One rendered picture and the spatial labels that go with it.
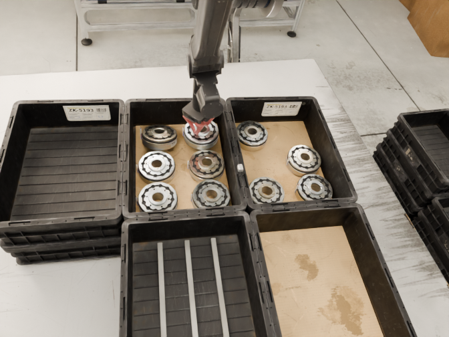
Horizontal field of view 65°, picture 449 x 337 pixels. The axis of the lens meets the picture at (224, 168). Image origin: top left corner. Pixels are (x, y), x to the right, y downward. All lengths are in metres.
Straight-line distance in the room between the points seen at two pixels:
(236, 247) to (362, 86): 2.23
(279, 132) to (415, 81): 2.21
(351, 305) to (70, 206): 0.75
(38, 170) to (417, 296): 1.14
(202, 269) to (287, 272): 0.21
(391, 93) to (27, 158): 2.55
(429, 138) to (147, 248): 1.51
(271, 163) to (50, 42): 2.26
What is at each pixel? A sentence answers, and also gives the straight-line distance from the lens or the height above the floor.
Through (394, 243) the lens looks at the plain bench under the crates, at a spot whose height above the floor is 0.70.
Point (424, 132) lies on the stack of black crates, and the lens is 2.03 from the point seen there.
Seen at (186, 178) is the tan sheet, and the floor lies 0.83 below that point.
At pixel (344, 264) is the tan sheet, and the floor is 0.83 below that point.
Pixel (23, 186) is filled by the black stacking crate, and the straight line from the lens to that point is 1.09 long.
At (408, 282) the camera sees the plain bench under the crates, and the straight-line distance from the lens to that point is 1.23.
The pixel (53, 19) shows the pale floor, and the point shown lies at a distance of 3.29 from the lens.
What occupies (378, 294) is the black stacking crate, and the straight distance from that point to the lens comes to 0.96.
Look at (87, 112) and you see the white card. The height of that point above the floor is 0.89.
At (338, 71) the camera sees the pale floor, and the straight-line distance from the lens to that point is 3.02.
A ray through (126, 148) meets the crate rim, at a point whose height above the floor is 0.92.
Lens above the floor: 1.67
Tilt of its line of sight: 53 degrees down
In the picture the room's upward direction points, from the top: 11 degrees clockwise
